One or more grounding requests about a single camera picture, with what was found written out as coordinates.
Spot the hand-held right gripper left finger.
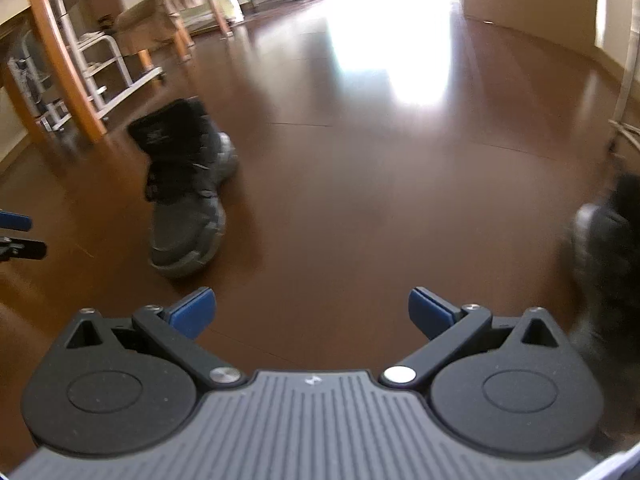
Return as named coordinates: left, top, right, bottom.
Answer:
left=65, top=286, right=247, bottom=391

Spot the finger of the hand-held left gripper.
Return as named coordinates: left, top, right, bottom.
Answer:
left=0, top=209, right=34, bottom=232
left=0, top=236, right=48, bottom=263

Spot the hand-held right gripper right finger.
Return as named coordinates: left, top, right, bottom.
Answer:
left=378, top=286, right=572, bottom=390

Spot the black high-top sneaker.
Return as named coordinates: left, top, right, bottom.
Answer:
left=564, top=172, right=640, bottom=457
left=126, top=97, right=239, bottom=280

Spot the white step stool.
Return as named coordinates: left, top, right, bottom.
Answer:
left=7, top=0, right=167, bottom=134

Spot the chair with brown cover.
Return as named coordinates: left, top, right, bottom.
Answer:
left=114, top=0, right=237, bottom=69

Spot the metal corner rack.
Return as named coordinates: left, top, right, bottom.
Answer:
left=607, top=0, right=640, bottom=154

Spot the large cardboard box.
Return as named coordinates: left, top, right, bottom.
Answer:
left=462, top=0, right=607, bottom=59

